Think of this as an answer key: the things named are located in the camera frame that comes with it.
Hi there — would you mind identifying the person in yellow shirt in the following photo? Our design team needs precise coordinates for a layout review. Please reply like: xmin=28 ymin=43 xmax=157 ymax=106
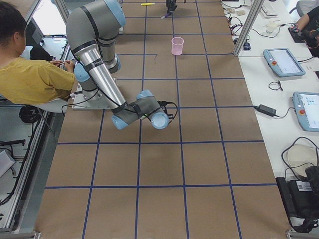
xmin=0 ymin=1 xmax=75 ymax=105

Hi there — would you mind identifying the aluminium frame post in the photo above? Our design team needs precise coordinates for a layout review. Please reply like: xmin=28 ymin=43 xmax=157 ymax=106
xmin=233 ymin=0 xmax=264 ymax=57

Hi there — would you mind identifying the small black cable loop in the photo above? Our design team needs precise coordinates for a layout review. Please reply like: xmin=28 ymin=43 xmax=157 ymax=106
xmin=268 ymin=80 xmax=284 ymax=92

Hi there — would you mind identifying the black power adapter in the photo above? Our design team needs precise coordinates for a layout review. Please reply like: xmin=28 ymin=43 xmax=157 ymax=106
xmin=258 ymin=105 xmax=276 ymax=117

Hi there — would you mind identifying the teach pendant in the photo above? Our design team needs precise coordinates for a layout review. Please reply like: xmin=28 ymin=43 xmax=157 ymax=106
xmin=263 ymin=48 xmax=306 ymax=77
xmin=293 ymin=92 xmax=319 ymax=132

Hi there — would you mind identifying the pink mesh pen cup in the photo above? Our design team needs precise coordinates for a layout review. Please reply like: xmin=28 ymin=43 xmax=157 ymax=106
xmin=171 ymin=37 xmax=184 ymax=56

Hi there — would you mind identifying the black laptop device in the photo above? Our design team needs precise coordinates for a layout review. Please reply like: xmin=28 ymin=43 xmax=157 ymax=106
xmin=276 ymin=165 xmax=319 ymax=233

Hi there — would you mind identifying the upper teach pendant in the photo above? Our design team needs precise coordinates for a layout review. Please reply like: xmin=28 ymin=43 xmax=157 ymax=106
xmin=263 ymin=48 xmax=306 ymax=77

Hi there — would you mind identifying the lower teach pendant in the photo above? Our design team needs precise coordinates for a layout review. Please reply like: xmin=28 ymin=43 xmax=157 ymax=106
xmin=293 ymin=92 xmax=319 ymax=132

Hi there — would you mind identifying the white keyboard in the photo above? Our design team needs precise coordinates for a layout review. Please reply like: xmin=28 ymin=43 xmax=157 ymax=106
xmin=260 ymin=0 xmax=278 ymax=18

